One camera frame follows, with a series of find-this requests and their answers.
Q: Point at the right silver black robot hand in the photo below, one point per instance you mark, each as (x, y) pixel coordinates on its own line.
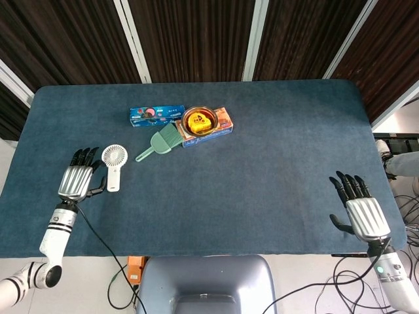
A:
(365, 214)

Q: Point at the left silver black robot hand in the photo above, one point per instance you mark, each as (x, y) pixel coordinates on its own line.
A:
(74, 181)

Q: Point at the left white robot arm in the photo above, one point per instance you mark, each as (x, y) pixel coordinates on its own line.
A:
(49, 246)

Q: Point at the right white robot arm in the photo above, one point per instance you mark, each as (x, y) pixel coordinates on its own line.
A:
(390, 275)

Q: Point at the white handheld fan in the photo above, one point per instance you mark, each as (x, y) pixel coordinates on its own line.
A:
(112, 165)

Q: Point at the person leg in jeans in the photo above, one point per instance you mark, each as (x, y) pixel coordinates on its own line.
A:
(402, 163)

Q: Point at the green plastic brush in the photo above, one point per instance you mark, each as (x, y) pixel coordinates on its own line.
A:
(160, 142)

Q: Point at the blue Oreo cookie box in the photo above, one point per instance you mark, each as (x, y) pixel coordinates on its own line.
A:
(156, 115)

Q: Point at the orange device under table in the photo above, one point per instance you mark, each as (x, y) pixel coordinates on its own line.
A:
(134, 273)

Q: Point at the blue table cloth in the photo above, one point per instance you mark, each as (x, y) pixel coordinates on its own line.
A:
(203, 170)

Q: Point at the yellow tape measure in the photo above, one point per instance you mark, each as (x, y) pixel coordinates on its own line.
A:
(199, 121)

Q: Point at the stainless steel bowl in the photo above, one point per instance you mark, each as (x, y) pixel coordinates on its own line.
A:
(200, 121)

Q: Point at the orange blue snack box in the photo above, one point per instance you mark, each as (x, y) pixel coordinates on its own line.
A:
(209, 130)

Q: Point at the grey robot torso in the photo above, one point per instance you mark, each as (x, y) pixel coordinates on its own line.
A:
(205, 284)

